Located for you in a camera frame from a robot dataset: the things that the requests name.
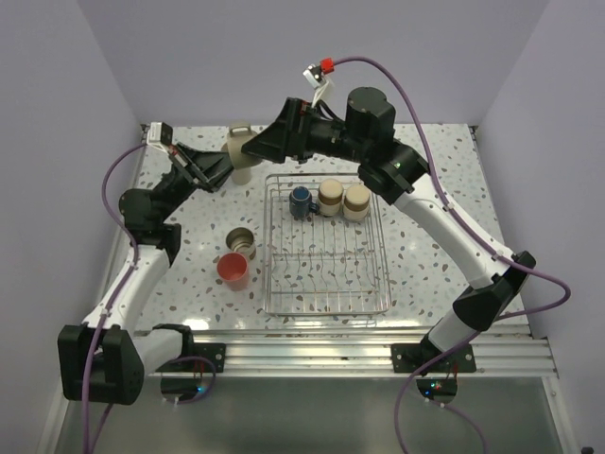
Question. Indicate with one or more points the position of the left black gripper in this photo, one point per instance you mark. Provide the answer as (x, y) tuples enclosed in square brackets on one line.
[(207, 170)]

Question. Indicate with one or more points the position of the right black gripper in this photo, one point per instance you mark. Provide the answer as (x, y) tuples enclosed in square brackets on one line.
[(287, 136)]

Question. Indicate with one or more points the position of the small grey-green mug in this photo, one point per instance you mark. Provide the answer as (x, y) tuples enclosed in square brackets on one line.
[(239, 134)]

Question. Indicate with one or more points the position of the dark blue mug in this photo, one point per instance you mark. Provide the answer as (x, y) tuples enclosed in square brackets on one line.
[(301, 204)]

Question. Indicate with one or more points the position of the cream brown-banded cup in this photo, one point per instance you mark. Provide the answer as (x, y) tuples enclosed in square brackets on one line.
[(356, 202), (330, 195)]

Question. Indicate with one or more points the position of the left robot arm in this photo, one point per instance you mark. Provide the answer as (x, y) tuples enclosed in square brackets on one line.
[(101, 360)]

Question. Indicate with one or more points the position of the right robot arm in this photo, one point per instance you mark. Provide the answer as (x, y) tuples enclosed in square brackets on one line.
[(401, 176)]

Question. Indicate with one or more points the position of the tall beige plastic cup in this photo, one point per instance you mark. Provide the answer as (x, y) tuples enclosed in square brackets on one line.
[(241, 176)]

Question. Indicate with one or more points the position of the red plastic cup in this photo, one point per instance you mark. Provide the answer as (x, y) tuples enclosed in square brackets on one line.
[(233, 270)]

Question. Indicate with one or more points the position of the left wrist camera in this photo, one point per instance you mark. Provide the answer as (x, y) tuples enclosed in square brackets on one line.
[(159, 136)]

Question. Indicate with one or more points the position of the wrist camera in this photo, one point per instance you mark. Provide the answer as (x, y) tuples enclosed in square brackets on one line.
[(317, 75), (159, 136)]

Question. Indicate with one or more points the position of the steel cup with handle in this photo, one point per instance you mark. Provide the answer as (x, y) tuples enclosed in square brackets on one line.
[(241, 240)]

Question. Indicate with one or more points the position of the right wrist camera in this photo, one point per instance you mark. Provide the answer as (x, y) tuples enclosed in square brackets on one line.
[(317, 75)]

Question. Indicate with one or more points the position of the wire dish rack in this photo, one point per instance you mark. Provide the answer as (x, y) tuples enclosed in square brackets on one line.
[(318, 265)]

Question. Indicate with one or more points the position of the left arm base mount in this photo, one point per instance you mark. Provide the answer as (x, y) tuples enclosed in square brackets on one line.
[(205, 358)]

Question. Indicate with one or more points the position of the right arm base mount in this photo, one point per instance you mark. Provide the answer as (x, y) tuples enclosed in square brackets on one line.
[(408, 357)]

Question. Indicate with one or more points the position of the aluminium rail frame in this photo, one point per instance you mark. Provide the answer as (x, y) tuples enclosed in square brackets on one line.
[(506, 351)]

